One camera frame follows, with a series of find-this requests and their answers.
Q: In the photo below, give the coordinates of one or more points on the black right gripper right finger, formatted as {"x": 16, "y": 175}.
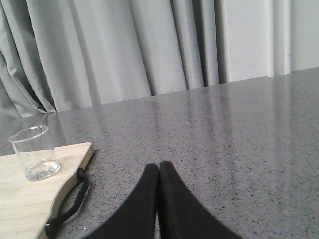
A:
{"x": 181, "y": 216}

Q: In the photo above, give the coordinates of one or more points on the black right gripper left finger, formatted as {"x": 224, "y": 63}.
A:
{"x": 135, "y": 218}

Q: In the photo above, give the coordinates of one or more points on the clear glass beaker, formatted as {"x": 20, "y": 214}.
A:
{"x": 34, "y": 149}

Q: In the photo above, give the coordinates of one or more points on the light wooden cutting board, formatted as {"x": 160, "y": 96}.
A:
{"x": 26, "y": 206}

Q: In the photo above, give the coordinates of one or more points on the grey curtain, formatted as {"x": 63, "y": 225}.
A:
{"x": 58, "y": 55}

